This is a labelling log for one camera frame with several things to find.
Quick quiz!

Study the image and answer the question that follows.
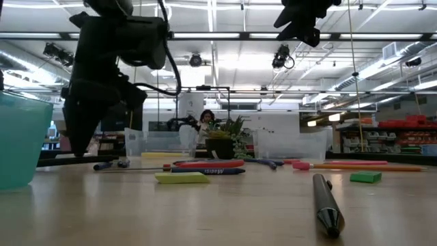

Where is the person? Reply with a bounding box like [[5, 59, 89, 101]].
[[196, 109, 216, 146]]

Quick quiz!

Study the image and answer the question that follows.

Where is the thin black hanging cable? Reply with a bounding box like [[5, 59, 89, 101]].
[[156, 68, 160, 122]]

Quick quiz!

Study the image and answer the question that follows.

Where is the black monitor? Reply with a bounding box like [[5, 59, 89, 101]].
[[100, 102, 144, 133]]

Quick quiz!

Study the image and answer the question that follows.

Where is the thick black click pen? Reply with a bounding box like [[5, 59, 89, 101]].
[[312, 173, 346, 239]]

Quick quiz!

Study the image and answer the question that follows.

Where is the yellow eraser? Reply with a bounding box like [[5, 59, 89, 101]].
[[154, 172, 211, 185]]

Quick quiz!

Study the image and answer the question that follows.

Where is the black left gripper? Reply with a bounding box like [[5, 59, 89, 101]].
[[61, 77, 122, 157]]

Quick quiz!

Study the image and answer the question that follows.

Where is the shelving with red bins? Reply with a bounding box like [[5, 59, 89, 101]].
[[336, 114, 437, 155]]

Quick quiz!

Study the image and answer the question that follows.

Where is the white pillar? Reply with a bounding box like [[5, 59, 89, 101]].
[[178, 92, 205, 128]]

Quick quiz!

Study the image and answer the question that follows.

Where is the green eraser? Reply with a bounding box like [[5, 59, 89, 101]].
[[349, 171, 383, 185]]

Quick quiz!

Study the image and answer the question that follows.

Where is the pink stapler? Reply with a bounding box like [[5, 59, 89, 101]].
[[54, 135, 100, 158]]

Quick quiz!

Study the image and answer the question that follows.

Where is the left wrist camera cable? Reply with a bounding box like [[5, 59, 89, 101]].
[[131, 0, 182, 97]]

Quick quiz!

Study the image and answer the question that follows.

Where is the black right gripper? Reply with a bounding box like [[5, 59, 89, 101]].
[[272, 0, 342, 48]]

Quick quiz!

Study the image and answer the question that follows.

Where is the yellow crayon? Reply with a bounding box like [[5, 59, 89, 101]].
[[141, 151, 186, 159]]

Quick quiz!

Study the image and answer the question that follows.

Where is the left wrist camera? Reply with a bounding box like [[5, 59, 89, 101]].
[[119, 81, 148, 111]]

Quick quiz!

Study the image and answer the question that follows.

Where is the clear plastic bin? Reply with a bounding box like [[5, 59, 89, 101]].
[[252, 128, 328, 161], [124, 127, 199, 160]]

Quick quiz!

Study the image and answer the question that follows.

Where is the orange pencil with pink eraser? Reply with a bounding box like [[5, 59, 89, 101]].
[[292, 161, 426, 173]]

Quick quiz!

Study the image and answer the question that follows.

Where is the potted succulent plant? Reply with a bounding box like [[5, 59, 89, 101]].
[[203, 115, 253, 161]]

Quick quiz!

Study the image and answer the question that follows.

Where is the teal plastic bin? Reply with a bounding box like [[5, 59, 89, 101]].
[[0, 90, 55, 191]]

